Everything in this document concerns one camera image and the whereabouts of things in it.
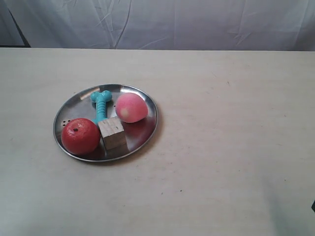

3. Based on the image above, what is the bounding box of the red toy apple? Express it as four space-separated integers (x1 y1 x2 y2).
61 118 100 155

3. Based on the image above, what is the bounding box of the wooden cube block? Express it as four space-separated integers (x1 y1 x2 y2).
98 117 126 150

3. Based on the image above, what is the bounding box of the round metal plate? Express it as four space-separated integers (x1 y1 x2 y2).
53 84 159 162

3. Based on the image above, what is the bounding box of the white backdrop curtain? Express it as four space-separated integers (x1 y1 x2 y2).
0 0 315 51

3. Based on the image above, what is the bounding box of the teal rubber bone toy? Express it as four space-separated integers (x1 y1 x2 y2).
90 90 112 125

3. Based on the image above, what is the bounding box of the small wooden die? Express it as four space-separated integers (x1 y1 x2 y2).
61 119 71 126

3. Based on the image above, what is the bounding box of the pink toy peach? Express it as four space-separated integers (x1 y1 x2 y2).
115 93 148 123

